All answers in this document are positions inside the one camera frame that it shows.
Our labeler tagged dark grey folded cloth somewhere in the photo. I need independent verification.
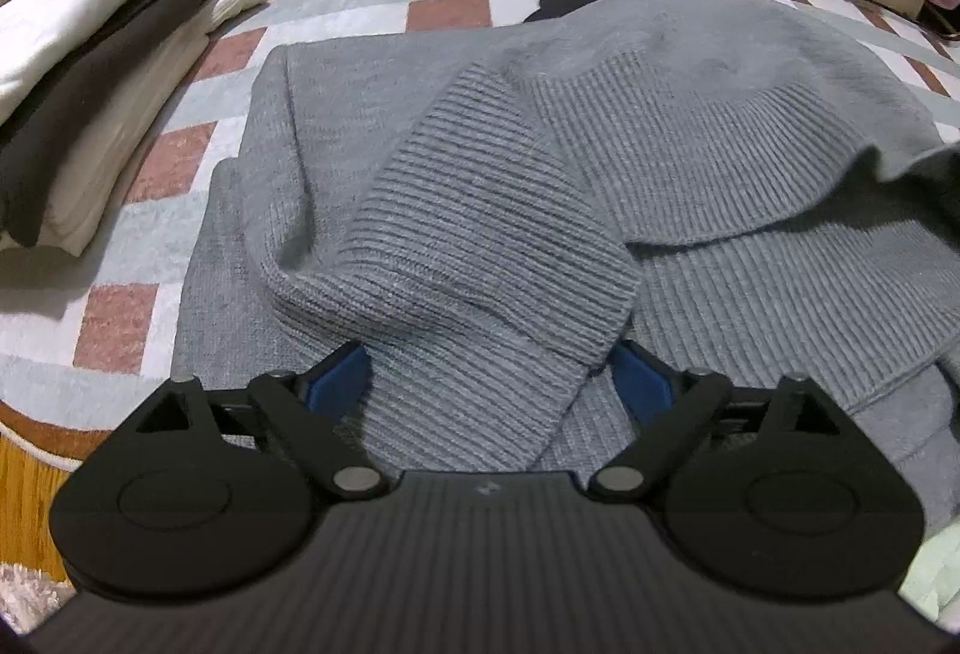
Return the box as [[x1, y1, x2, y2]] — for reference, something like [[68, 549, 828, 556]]
[[0, 0, 230, 250]]

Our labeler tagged pale green cloth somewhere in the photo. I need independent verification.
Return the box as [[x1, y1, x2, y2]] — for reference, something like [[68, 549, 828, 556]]
[[896, 519, 960, 629]]

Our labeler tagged stack of folded clothes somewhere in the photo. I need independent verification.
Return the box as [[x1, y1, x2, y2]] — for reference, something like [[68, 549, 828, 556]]
[[0, 0, 272, 257]]

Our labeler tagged grey knitted sweater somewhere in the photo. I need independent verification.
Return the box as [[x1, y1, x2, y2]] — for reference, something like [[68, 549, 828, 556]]
[[172, 0, 960, 550]]

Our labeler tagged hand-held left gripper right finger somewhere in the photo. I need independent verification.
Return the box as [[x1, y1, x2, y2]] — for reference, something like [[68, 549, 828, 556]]
[[589, 339, 845, 505]]

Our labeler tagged white folded cloth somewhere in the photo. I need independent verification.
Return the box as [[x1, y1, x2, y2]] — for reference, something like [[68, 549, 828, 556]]
[[0, 0, 215, 126]]

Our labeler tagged checkered rug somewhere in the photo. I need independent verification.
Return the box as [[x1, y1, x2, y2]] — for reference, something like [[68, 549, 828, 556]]
[[0, 0, 960, 467]]

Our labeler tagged white fluffy mat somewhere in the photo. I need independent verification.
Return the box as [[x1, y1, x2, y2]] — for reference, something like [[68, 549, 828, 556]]
[[0, 560, 72, 625]]

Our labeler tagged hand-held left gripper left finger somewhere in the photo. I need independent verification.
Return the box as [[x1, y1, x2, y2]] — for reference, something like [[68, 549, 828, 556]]
[[131, 340, 391, 503]]

